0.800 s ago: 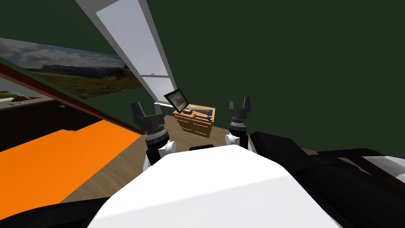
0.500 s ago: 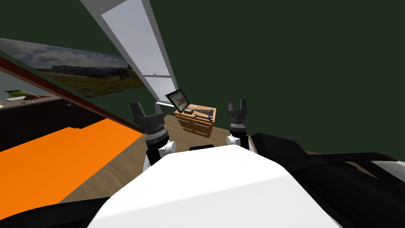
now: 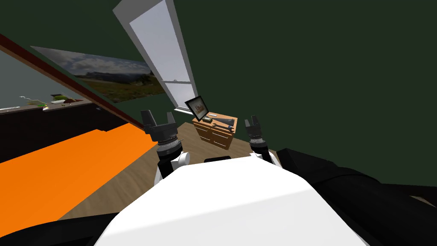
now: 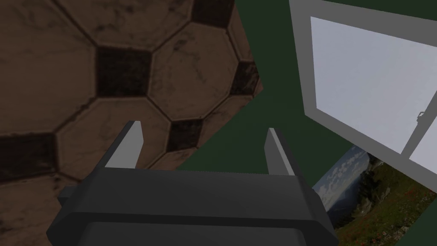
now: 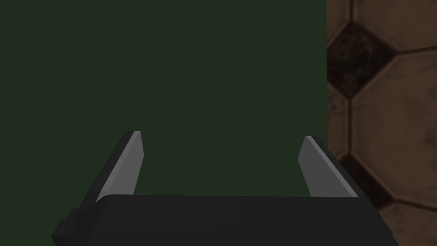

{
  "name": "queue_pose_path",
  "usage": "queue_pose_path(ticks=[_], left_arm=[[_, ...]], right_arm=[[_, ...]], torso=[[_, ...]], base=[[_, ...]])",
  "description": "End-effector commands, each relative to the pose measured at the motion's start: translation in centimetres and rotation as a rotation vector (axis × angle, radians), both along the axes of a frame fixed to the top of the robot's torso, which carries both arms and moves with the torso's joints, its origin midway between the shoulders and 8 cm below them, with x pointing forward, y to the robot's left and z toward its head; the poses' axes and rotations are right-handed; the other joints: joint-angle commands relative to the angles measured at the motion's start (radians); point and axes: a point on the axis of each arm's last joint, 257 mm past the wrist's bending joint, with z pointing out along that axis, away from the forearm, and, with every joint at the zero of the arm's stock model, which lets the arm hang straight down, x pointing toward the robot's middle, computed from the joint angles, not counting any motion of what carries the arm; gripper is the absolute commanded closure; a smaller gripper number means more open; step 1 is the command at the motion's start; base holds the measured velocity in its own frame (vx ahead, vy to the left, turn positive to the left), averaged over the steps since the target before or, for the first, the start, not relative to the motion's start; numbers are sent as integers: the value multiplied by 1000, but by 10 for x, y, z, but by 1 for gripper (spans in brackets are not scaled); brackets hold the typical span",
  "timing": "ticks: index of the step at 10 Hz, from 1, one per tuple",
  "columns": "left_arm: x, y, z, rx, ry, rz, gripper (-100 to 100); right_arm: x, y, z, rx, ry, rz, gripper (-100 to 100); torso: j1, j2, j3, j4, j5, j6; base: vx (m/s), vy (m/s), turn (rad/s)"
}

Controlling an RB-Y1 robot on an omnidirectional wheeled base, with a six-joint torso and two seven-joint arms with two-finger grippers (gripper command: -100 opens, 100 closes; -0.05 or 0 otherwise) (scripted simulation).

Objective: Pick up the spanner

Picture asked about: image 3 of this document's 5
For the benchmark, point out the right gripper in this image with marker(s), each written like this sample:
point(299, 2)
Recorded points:
point(254, 132)

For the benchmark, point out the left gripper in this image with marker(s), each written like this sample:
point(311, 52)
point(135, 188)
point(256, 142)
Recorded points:
point(164, 132)

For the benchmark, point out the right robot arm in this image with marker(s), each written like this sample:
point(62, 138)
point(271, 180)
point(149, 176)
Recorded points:
point(358, 198)

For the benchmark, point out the wooden dresser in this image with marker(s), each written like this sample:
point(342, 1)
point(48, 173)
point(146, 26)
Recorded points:
point(216, 135)

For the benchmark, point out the white framed window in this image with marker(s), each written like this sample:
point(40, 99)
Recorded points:
point(160, 51)

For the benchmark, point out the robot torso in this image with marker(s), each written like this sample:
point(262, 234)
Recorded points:
point(225, 205)

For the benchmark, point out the orange flat rug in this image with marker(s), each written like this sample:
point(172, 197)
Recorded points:
point(65, 164)

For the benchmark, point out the dark counter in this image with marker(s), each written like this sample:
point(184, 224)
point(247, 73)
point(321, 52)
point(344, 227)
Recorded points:
point(41, 126)

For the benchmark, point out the landscape wall picture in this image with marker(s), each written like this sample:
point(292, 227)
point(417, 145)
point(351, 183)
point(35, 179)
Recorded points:
point(112, 77)

